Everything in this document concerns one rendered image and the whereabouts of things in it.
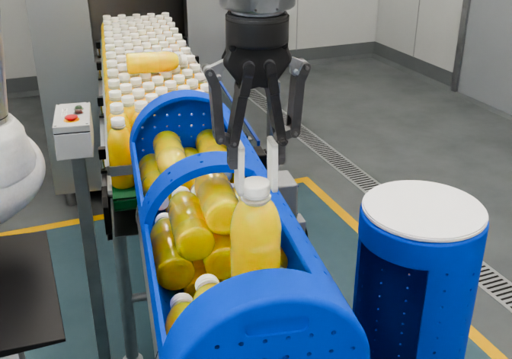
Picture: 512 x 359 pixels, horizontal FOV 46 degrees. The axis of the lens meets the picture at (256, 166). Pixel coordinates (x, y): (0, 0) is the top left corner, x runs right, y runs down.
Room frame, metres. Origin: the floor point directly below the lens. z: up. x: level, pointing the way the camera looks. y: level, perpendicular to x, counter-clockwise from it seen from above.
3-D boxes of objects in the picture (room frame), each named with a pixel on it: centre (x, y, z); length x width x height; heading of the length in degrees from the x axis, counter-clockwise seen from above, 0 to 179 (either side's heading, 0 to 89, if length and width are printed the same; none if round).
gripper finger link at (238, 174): (0.72, 0.02, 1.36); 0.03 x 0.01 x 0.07; 14
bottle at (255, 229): (0.72, 0.00, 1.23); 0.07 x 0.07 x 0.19
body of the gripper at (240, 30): (0.72, 0.00, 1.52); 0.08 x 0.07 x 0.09; 104
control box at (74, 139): (1.65, 0.53, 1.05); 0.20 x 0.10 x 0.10; 14
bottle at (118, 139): (1.59, 0.39, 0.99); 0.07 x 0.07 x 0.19
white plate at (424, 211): (1.21, -0.38, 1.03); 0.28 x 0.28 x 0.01
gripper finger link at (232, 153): (0.71, 0.04, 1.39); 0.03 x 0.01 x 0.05; 104
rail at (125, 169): (1.59, 0.22, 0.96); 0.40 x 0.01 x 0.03; 104
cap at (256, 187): (0.72, 0.00, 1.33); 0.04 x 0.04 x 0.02
